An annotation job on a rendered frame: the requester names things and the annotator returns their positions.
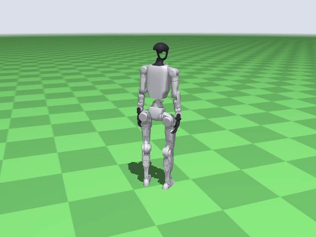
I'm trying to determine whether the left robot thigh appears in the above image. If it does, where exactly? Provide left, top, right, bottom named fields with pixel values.
left=139, top=110, right=152, bottom=154

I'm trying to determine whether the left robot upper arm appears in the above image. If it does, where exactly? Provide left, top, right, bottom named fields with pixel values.
left=139, top=65, right=148, bottom=93

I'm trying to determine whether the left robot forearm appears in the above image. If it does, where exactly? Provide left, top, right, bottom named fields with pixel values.
left=136, top=91, right=145, bottom=111

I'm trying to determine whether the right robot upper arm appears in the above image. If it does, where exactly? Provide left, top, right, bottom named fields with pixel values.
left=168, top=67, right=180, bottom=98

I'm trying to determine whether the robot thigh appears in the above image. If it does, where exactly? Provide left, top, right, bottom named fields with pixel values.
left=162, top=112, right=176, bottom=158
left=139, top=110, right=152, bottom=154

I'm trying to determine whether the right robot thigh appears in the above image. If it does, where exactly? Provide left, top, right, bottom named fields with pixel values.
left=162, top=112, right=176, bottom=158

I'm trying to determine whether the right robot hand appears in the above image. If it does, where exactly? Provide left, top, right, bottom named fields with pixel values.
left=171, top=114, right=181, bottom=134

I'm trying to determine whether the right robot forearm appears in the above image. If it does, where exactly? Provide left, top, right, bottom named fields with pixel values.
left=173, top=91, right=182, bottom=118

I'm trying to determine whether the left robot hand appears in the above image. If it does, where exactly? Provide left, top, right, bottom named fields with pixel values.
left=137, top=107, right=142, bottom=127

